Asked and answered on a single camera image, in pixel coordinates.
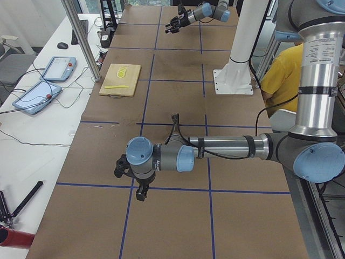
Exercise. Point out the person in yellow shirt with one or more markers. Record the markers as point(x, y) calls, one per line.
point(282, 80)

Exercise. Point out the black handled tool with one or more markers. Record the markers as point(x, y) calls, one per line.
point(7, 216)

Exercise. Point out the yellow plastic knife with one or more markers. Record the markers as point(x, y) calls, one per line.
point(116, 86)

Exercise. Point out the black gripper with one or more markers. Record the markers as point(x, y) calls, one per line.
point(143, 183)
point(183, 19)

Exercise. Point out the teach pendant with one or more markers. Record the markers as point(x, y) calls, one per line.
point(37, 97)
point(59, 69)

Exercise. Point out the near teach pendant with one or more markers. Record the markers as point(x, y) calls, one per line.
point(37, 97)

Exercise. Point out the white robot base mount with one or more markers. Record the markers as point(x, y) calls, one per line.
point(234, 77)

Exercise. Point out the front lemon slice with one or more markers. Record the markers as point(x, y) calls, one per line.
point(120, 74)

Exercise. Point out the far teach pendant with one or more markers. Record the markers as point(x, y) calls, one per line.
point(59, 69)

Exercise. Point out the red cylinder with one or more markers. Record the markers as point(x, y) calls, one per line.
point(16, 239)

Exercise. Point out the aluminium frame post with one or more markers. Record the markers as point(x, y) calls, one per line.
point(82, 38)

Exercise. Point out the wooden cutting board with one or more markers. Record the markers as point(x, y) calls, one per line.
point(130, 79)

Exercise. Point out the steel jigger measuring cup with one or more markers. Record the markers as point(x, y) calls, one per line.
point(176, 119)

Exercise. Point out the black box device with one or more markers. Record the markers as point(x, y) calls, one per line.
point(106, 37)

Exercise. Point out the black computer mouse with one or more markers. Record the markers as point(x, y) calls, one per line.
point(62, 45)

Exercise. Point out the white plastic chair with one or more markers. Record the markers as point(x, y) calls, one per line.
point(282, 120)

